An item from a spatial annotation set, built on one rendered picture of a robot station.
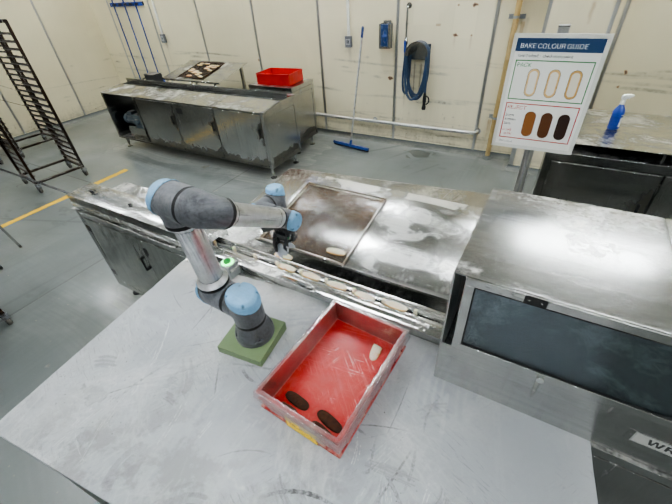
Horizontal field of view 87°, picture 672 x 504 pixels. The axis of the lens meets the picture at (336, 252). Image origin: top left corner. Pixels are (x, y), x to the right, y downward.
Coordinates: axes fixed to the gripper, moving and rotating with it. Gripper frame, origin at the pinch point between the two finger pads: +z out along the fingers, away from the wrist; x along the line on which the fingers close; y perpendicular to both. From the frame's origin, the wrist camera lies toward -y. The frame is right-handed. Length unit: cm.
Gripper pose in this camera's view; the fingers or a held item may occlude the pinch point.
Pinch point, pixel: (283, 253)
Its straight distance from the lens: 168.3
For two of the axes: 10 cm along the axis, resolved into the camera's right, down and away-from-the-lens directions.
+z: 0.6, 7.8, 6.2
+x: 5.0, -5.6, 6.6
